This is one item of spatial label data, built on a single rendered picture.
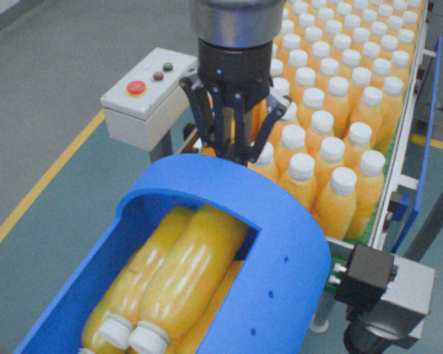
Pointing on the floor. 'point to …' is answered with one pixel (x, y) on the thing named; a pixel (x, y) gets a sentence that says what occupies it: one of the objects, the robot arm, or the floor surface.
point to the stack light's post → (442, 210)
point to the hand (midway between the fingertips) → (231, 170)
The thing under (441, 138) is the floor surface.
